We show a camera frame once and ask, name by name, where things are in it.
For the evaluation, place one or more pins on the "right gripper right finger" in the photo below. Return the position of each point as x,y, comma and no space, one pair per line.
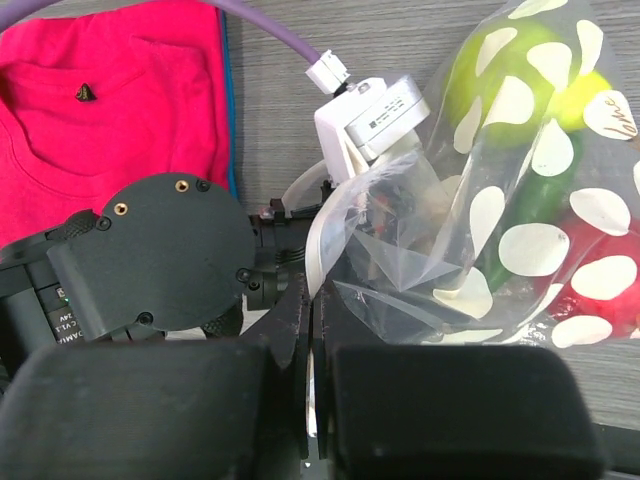
444,412

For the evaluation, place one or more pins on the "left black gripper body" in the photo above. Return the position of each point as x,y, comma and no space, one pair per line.
384,227

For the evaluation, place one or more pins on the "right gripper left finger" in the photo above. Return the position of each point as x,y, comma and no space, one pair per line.
200,409

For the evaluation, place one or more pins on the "clear polka dot zip bag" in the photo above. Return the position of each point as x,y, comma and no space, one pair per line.
458,307

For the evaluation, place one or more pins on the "fake green pepper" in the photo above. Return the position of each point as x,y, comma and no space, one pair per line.
537,199

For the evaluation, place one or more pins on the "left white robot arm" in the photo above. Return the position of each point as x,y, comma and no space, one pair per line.
169,253

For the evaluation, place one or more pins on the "fake green lime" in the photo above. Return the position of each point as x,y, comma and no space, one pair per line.
511,76

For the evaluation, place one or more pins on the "fake red apple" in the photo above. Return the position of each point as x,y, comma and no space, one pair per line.
600,277

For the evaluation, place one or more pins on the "folded red t-shirt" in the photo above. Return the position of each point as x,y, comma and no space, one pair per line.
93,103

